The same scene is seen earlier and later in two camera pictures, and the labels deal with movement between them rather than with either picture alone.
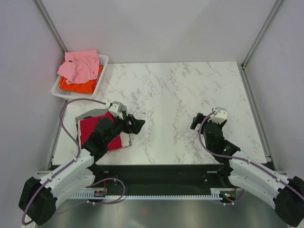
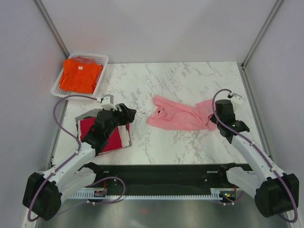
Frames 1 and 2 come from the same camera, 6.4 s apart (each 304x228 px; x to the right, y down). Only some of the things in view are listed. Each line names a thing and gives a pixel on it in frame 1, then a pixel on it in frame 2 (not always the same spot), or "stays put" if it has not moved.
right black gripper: [195, 120] → [213, 119]
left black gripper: [136, 126] → [127, 116]
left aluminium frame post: [49, 19] stays put
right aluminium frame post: [254, 46] stays put
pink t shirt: [80, 67] → [166, 113]
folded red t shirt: [88, 127] stays put
